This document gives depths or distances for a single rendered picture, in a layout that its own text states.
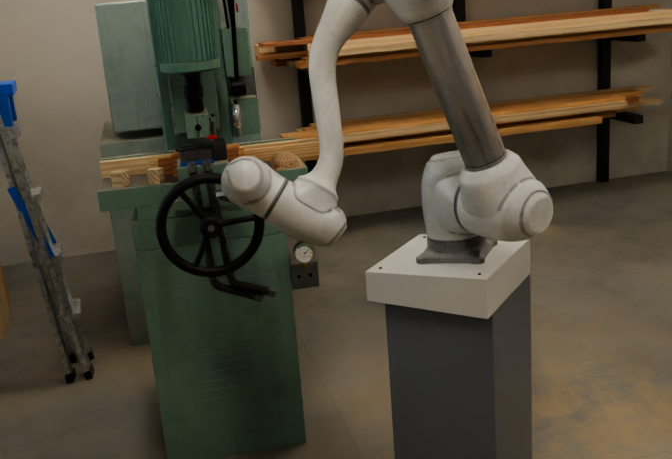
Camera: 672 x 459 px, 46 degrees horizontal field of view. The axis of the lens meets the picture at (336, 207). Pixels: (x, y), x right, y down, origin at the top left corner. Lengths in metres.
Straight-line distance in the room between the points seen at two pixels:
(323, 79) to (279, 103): 3.02
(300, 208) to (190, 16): 0.84
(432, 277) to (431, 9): 0.67
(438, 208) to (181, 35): 0.88
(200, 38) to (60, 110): 2.48
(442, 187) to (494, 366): 0.47
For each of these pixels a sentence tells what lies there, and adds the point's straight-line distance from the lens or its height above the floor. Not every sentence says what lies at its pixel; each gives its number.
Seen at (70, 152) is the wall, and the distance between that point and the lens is 4.76.
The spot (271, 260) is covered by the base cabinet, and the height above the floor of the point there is 0.63.
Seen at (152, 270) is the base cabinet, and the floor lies 0.65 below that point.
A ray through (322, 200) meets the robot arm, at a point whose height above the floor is 0.96.
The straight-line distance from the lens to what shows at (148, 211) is 2.32.
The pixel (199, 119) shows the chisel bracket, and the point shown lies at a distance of 2.39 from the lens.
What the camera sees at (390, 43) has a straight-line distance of 4.43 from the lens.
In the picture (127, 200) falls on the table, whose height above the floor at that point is 0.86.
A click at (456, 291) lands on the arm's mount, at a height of 0.66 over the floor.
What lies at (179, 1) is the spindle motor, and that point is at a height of 1.40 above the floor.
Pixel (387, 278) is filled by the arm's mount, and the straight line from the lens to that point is 2.05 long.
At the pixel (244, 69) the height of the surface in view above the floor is 1.17.
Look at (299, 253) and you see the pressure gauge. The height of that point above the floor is 0.66.
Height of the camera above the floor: 1.40
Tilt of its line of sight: 15 degrees down
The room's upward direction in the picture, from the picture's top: 4 degrees counter-clockwise
